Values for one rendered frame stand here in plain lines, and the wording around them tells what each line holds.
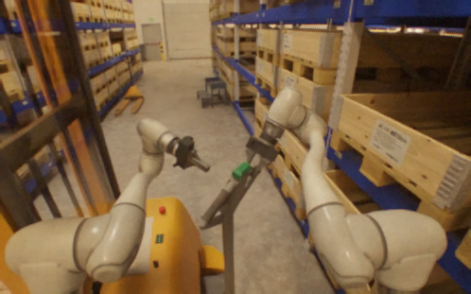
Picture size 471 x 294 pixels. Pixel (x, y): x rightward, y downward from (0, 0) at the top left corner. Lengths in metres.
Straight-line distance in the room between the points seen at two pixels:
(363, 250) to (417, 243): 0.13
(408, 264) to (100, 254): 0.69
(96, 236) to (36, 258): 0.14
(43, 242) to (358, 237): 0.72
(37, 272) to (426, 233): 0.90
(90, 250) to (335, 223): 0.57
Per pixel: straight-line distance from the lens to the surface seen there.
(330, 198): 0.66
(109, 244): 0.63
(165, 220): 1.47
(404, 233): 0.66
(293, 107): 0.94
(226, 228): 1.09
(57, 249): 0.69
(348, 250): 0.59
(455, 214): 1.20
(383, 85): 2.06
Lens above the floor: 1.89
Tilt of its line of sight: 28 degrees down
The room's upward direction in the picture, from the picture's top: straight up
